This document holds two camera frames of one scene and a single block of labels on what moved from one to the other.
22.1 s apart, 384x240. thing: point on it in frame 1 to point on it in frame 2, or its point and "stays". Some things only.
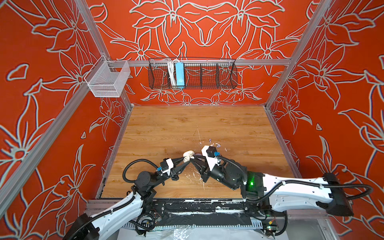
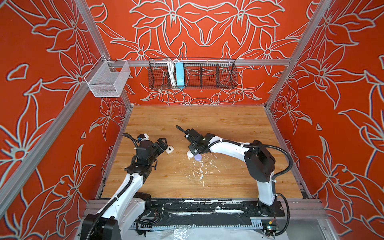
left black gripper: x=176 y=172 to x=162 y=144
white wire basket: x=107 y=78 stays
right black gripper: x=204 y=172 to x=191 y=150
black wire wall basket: x=199 y=73 stays
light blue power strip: x=180 y=73 stays
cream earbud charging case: x=187 y=155 to x=169 y=149
